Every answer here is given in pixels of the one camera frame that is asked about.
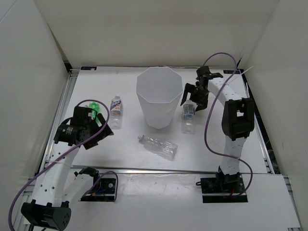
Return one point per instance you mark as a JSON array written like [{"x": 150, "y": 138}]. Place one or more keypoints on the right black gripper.
[{"x": 202, "y": 103}]

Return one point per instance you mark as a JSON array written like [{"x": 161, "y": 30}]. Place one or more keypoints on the green plastic soda bottle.
[{"x": 95, "y": 110}]

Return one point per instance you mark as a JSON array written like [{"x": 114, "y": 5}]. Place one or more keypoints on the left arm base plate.
[{"x": 104, "y": 189}]

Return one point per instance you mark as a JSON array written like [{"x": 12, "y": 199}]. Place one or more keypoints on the clear bottle red blue label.
[{"x": 116, "y": 113}]

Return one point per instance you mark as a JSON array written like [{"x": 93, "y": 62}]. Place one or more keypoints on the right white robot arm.
[{"x": 237, "y": 124}]

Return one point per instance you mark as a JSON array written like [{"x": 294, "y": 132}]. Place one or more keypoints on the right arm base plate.
[{"x": 212, "y": 192}]

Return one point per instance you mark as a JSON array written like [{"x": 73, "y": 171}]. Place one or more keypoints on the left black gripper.
[{"x": 93, "y": 142}]

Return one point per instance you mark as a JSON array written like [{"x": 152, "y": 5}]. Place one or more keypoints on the clear unlabelled bottle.
[{"x": 158, "y": 146}]

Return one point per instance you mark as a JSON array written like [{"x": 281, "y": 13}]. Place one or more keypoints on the clear bottle white label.
[{"x": 188, "y": 116}]

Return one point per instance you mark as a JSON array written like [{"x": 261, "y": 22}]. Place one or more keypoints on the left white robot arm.
[{"x": 52, "y": 203}]

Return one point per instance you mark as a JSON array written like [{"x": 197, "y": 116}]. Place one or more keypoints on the white octagonal plastic bin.
[{"x": 159, "y": 90}]

